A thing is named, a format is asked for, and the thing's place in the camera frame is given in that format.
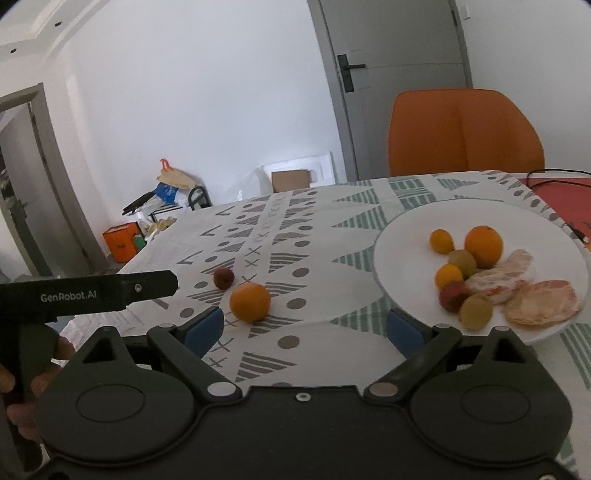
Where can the orange box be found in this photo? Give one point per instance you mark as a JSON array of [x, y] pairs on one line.
[[121, 242]]

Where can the white plate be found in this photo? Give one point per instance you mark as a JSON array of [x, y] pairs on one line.
[[406, 258]]

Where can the white foam box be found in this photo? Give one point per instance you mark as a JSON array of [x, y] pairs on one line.
[[318, 168]]

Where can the brown paper bag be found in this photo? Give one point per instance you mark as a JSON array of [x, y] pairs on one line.
[[175, 177]]

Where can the red table mat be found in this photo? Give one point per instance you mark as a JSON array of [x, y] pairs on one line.
[[568, 203]]

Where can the clear plastic wrap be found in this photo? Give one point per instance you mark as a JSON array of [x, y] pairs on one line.
[[249, 189]]

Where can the blue plastic bag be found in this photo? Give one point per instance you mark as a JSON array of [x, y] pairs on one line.
[[168, 194]]

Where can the cardboard box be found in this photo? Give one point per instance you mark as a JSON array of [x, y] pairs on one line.
[[290, 181]]

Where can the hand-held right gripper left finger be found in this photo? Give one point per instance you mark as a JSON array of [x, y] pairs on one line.
[[207, 330]]

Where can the grey doorway frame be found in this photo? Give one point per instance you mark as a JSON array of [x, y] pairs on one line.
[[51, 161]]

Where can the dark red fruit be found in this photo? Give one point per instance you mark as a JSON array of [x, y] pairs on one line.
[[455, 297], [224, 278]]

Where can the black metal rack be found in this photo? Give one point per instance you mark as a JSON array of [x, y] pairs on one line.
[[199, 196]]

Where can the black long item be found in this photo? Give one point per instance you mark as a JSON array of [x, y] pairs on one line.
[[138, 204]]

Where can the green round fruit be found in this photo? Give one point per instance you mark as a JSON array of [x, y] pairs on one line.
[[475, 313], [462, 262]]

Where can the small orange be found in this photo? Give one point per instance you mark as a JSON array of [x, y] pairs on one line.
[[442, 241], [250, 302], [449, 276]]

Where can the small white wall switch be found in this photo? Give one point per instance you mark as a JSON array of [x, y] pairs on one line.
[[467, 11]]

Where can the person's left hand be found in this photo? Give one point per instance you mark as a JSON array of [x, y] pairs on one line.
[[25, 415]]

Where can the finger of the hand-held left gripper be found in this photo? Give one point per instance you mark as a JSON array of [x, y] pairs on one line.
[[152, 286]]

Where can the grey door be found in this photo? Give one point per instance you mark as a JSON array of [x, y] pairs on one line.
[[401, 55]]

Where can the green box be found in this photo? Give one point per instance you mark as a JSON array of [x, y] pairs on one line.
[[140, 243]]

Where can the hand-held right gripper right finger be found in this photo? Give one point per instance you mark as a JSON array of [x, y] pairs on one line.
[[406, 334]]

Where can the peeled pomelo segment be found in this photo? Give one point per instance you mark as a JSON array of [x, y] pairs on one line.
[[505, 277], [542, 302]]

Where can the large orange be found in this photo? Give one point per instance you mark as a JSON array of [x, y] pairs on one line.
[[483, 247]]

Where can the orange chair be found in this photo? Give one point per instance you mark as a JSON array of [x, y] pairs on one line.
[[461, 134]]

